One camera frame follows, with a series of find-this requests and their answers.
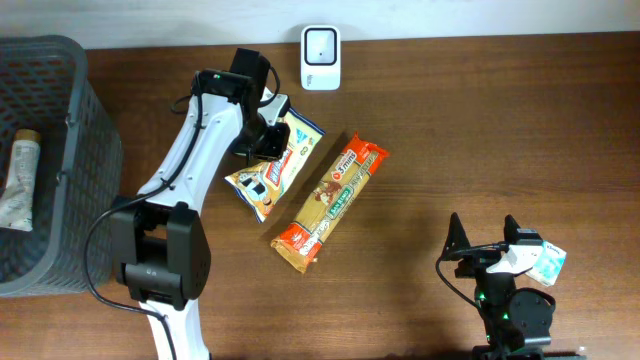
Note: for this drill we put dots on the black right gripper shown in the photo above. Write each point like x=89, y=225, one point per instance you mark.
x=456, y=238

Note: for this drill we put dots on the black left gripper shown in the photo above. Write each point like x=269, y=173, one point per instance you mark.
x=275, y=150

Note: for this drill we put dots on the yellow snack bag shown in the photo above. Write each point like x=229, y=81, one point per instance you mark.
x=262, y=185

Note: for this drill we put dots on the spaghetti pasta packet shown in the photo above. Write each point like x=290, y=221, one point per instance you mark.
x=327, y=204

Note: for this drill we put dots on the white tube gold cap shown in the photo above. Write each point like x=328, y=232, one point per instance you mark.
x=18, y=194

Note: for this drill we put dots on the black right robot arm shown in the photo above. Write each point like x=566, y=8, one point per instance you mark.
x=517, y=321

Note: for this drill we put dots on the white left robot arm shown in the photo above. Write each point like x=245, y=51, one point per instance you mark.
x=159, y=246

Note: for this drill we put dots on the white blue label tag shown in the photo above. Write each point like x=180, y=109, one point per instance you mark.
x=547, y=268

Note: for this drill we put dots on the dark grey plastic basket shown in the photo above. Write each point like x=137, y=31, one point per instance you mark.
x=45, y=87

